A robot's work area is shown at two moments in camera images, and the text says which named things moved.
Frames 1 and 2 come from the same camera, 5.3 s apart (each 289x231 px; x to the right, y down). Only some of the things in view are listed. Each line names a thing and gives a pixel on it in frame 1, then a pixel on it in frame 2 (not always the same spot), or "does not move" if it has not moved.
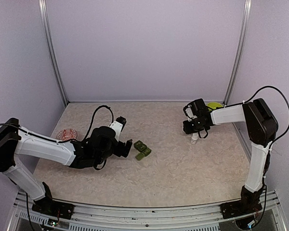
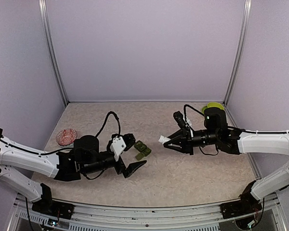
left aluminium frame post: (42, 4) does not move
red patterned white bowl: (67, 134) does not move
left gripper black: (120, 151) -> (130, 170)
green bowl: (214, 105) does not move
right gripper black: (187, 130) -> (186, 144)
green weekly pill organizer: (142, 148) does not move
